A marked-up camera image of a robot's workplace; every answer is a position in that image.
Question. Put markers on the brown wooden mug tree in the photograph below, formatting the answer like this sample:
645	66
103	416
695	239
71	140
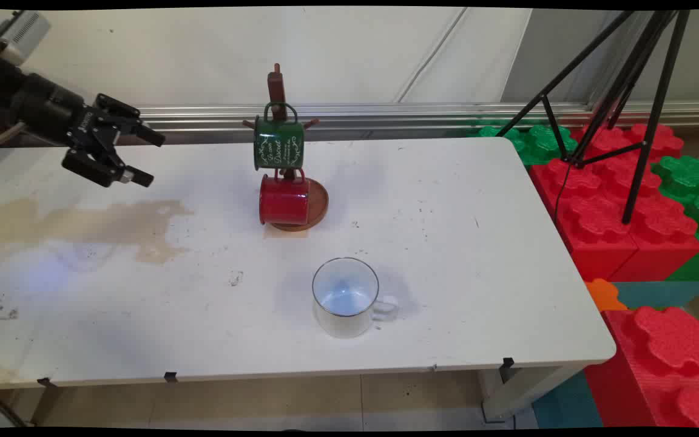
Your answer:
276	85

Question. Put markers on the white table leg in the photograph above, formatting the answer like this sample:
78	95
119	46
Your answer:
519	394

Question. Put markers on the green foam block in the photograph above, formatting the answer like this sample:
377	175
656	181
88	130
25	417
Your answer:
689	182
537	142

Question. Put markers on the teal foam mat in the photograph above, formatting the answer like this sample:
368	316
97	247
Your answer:
568	403

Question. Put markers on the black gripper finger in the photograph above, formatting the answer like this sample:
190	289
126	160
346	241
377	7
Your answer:
97	167
128	118

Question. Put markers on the red enamel mug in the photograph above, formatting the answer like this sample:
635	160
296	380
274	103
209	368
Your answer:
283	200

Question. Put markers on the large red foam block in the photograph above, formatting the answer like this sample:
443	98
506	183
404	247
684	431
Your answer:
604	224

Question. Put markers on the black table edge clip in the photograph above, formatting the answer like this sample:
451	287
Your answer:
46	382
170	377
508	362

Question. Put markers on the orange foam piece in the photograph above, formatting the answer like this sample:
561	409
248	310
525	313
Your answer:
603	294

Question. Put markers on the black tripod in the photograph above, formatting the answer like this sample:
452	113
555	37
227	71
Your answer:
644	91

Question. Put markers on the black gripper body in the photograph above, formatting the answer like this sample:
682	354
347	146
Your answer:
52	109

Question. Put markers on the green enamel mug white print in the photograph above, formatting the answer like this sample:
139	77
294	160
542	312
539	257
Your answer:
278	145

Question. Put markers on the aluminium rail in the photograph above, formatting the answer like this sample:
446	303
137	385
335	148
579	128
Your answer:
416	118

